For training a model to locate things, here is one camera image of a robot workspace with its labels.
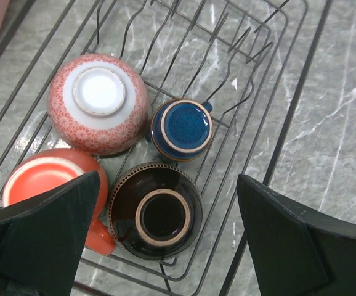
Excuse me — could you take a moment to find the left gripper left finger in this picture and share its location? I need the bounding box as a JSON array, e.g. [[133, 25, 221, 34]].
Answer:
[[0, 171, 101, 295]]

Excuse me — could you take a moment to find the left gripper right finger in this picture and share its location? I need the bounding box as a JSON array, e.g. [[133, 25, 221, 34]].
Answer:
[[237, 175, 356, 295]]

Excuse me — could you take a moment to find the orange ceramic mug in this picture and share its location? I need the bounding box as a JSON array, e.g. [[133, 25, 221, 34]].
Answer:
[[2, 148, 116, 256]]

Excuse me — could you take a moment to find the black glazed bowl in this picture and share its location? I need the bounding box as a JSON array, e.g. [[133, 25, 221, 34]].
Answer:
[[107, 162, 203, 261]]

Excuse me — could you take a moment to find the red patterned white bowl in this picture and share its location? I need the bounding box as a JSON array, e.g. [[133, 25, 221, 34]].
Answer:
[[47, 54, 151, 156]]

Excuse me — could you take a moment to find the blue ceramic mug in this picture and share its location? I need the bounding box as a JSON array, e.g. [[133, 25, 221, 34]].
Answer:
[[145, 99, 213, 162]]

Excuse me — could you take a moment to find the black wire dish rack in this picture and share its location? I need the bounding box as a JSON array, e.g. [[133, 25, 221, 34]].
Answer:
[[0, 0, 334, 296]]

